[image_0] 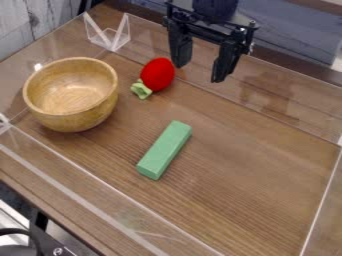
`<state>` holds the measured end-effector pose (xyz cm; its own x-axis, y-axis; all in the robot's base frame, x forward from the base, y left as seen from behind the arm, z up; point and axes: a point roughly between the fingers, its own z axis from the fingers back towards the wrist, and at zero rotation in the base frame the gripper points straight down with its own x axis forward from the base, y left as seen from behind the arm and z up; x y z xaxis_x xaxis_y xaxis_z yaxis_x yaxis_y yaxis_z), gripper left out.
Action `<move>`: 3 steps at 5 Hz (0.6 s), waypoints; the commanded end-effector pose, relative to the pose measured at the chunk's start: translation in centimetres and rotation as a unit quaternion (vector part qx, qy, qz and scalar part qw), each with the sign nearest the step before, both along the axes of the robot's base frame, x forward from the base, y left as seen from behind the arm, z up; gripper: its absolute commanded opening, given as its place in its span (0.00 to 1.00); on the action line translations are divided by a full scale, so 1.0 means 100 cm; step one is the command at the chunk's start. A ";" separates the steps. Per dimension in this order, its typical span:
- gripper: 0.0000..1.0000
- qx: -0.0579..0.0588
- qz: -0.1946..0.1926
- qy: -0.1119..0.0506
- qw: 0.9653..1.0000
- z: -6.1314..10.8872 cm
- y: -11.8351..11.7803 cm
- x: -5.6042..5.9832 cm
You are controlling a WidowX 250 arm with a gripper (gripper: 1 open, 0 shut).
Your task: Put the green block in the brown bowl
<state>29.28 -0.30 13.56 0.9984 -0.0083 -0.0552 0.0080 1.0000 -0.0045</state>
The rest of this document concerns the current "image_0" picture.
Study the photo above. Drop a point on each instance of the brown wooden bowl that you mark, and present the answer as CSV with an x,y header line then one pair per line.
x,y
71,94

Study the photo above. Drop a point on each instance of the black stand with cable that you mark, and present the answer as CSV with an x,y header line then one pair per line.
x,y
25,237

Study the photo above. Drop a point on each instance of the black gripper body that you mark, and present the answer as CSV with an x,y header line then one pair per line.
x,y
213,20

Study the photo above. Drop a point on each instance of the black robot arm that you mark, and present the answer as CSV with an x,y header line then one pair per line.
x,y
214,21

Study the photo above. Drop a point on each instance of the red plush strawberry toy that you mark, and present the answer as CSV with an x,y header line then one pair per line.
x,y
157,76

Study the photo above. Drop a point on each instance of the blue grey couch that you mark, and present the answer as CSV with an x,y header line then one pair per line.
x,y
294,29

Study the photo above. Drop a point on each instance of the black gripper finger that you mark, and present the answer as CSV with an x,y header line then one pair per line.
x,y
181,44
225,63

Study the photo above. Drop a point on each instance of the clear acrylic corner bracket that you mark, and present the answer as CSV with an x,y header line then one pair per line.
x,y
109,38

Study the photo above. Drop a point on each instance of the green rectangular block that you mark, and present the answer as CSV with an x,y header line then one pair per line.
x,y
165,149

